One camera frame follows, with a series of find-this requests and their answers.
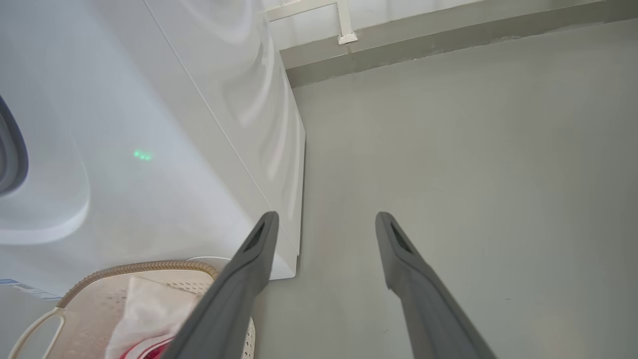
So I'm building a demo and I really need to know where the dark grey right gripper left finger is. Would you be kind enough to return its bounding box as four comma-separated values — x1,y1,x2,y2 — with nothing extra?
160,211,280,359

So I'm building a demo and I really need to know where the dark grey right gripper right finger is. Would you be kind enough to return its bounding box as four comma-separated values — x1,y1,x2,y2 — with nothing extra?
375,212,498,359

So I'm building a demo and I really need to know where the red and white garment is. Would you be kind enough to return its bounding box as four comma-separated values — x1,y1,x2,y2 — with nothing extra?
105,277,200,359

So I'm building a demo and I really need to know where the cream perforated laundry basket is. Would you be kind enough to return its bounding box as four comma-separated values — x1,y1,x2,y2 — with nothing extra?
7,260,256,359

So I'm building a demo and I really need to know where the white front-load washing machine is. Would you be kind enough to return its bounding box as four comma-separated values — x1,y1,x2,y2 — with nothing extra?
0,0,306,300

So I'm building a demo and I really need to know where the blue energy label sticker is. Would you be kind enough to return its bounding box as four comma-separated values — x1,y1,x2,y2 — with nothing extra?
0,278,63,301

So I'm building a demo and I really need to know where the white metal railing frame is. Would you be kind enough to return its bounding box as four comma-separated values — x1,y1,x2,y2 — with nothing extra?
264,0,358,45

